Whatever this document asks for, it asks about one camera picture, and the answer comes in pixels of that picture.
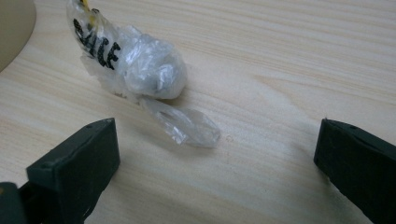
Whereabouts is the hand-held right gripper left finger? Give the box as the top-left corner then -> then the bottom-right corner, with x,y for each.
18,117 -> 121,224

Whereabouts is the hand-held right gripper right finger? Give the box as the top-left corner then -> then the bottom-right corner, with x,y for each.
313,118 -> 396,224

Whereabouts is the small clear plastic wrapper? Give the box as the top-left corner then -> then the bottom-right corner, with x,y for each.
139,96 -> 221,148

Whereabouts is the clear printed plastic bag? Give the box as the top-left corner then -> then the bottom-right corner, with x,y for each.
65,0 -> 189,101

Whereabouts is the beige container with perforated strainer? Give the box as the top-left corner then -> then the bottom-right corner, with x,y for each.
0,0 -> 37,73

